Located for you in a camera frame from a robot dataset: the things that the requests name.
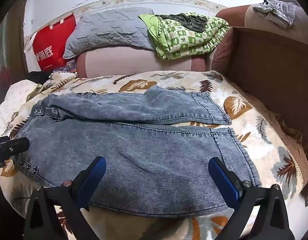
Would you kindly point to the colourful printed cloth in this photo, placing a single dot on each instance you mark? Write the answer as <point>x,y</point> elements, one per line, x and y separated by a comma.
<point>67,67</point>

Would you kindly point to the cream speckled sheet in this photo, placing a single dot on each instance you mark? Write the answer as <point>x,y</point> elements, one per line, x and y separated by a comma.
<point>13,100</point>

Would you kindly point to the green patterned quilt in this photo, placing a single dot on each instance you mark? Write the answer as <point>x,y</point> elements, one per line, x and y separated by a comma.
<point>184,42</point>

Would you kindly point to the black cloth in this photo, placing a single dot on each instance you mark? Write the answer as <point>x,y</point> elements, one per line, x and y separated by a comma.
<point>40,77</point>

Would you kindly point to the red shopping bag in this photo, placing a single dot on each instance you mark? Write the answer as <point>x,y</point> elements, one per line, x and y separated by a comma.
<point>51,45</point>

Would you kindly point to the grey quilted pillow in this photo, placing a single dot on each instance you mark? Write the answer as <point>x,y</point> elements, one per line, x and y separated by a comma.
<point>106,32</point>

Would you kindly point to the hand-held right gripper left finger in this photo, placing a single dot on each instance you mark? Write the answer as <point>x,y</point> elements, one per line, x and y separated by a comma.
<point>95,173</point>

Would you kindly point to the blue denim pants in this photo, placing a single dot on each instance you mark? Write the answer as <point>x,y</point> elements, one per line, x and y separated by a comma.
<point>149,150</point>

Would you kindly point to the cream leaf-print blanket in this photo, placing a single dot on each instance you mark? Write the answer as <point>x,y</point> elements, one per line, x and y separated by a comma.
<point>264,145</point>

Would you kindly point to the light grey crumpled cloth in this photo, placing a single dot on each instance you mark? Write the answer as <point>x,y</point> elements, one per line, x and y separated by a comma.
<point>279,11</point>

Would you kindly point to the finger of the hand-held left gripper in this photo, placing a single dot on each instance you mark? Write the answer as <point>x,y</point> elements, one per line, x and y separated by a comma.
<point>15,145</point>

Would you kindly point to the dark grey cloth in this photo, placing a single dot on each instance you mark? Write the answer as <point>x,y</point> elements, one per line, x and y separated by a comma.
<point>186,21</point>

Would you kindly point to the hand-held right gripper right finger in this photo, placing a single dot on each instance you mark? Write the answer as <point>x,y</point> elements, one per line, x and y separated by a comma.
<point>220,177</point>

